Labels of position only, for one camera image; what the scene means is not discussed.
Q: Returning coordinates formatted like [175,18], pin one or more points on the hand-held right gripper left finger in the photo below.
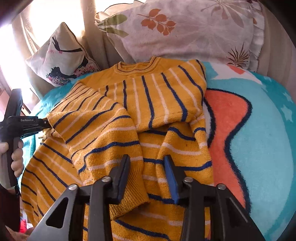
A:
[121,179]

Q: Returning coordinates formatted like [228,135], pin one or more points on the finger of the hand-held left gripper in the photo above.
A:
[44,125]

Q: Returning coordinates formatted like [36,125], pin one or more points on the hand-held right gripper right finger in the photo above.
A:
[171,178]

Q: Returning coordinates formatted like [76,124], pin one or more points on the yellow striped knit sweater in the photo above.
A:
[129,129]

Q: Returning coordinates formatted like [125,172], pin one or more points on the person's left hand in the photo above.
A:
[16,157]

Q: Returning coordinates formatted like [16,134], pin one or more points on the bird print cushion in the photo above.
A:
[61,59]

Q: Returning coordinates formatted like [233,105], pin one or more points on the turquoise star print blanket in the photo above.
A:
[254,143]

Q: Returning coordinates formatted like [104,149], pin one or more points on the leaf print pillow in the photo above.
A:
[182,30]

